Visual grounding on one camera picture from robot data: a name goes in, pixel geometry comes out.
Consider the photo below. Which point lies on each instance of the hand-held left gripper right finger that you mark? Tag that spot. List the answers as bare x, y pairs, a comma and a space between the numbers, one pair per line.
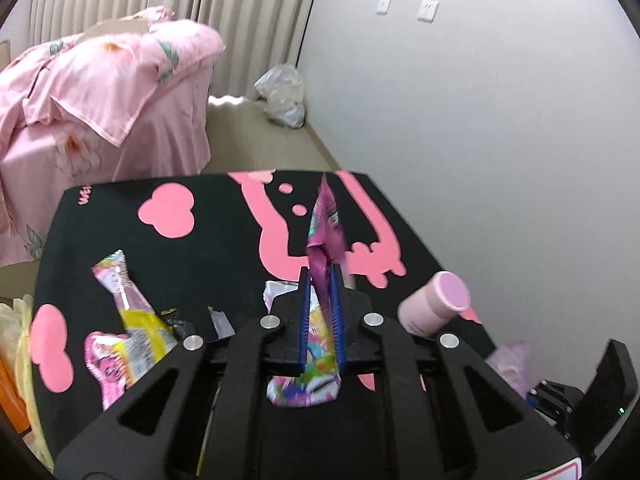
336, 320

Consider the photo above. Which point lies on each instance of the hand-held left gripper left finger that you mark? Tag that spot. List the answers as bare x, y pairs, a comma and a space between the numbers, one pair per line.
303, 320

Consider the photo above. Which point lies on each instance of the clear plastic wrapper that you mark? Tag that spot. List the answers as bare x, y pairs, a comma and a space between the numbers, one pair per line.
277, 292

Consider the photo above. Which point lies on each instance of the colourful purple pink wrapper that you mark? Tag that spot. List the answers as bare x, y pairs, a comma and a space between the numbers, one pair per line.
325, 220

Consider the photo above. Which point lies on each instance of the yellow black wrapper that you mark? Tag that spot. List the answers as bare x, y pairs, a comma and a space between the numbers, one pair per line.
177, 322

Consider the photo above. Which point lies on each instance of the long pink striped wrapper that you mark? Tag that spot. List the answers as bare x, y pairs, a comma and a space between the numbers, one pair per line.
122, 280

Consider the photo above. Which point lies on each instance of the trash bin with yellow bag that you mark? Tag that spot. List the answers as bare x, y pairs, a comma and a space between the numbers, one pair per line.
25, 365

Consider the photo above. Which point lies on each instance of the pink cup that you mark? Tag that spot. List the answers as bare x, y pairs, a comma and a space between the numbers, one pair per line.
430, 305

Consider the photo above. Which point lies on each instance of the pink plastic bag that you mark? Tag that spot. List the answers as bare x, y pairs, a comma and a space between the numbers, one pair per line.
510, 362

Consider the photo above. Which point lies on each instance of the white plastic bag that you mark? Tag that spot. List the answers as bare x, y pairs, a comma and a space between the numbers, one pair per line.
282, 95

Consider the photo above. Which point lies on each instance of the bed with pink floral sheet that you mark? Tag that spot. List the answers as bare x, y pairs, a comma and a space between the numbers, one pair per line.
165, 140

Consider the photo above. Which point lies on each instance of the pink floral duvet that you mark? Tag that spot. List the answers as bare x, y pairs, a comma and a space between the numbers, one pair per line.
100, 75

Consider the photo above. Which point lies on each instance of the beige pleated curtain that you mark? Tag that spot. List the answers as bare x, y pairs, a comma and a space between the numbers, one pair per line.
200, 0

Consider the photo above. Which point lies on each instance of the white wall switch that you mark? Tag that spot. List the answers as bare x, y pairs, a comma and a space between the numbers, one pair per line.
384, 5

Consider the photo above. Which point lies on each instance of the white wall socket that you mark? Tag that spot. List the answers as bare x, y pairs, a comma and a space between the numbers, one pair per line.
428, 11

